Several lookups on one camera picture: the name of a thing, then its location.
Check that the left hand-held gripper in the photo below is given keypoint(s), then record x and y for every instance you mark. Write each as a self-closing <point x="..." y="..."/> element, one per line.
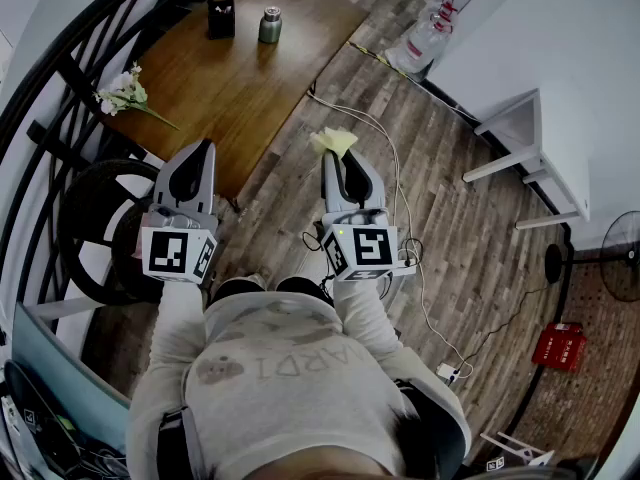
<point x="170" y="255"/>

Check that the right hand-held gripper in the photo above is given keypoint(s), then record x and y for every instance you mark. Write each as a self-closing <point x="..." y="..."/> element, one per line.
<point x="370" y="248"/>

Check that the pale yellow cloth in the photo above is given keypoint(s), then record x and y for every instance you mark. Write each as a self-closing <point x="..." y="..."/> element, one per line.
<point x="334" y="140"/>

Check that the metal bottle with ring lid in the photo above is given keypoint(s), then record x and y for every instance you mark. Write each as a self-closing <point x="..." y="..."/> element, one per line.
<point x="270" y="25"/>

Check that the person's right forearm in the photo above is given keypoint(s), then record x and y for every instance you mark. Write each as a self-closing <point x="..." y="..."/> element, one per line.
<point x="362" y="313"/>

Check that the person's left forearm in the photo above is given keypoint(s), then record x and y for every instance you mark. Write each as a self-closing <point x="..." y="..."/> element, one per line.
<point x="180" y="318"/>

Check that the black wicker chair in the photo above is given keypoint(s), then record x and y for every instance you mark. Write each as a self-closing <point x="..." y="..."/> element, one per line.
<point x="95" y="228"/>

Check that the artificial flower sprig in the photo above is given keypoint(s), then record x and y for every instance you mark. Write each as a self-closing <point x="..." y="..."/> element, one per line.
<point x="125" y="95"/>

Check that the person's legs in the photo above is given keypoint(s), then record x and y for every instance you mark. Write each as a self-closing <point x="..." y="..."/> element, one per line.
<point x="280" y="284"/>

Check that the clear plastic bag of bottles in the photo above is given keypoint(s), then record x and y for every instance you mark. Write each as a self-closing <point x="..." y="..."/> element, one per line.
<point x="422" y="38"/>

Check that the black desk organizer box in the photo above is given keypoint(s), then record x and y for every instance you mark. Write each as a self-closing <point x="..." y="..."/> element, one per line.
<point x="221" y="18"/>

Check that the white step stool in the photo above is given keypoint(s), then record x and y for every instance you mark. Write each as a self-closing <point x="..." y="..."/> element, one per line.
<point x="545" y="148"/>

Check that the person's light sweater torso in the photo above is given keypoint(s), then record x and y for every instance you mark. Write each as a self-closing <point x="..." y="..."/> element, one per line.
<point x="300" y="383"/>

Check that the white power adapter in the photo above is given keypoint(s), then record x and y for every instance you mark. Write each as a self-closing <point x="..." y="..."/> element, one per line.
<point x="447" y="372"/>

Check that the teal panel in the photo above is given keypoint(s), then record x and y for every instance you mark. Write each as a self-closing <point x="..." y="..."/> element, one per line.
<point x="60" y="368"/>

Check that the red floor box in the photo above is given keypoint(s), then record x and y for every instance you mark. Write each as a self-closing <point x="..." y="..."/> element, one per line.
<point x="559" y="347"/>

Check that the black standing fan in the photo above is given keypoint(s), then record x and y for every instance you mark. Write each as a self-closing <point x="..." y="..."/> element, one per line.
<point x="622" y="258"/>

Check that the black equipment pile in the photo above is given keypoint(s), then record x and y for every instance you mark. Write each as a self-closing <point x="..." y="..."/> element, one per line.
<point x="45" y="433"/>

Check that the white folding rack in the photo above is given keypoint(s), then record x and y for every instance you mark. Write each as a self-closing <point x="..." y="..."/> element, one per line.
<point x="520" y="450"/>

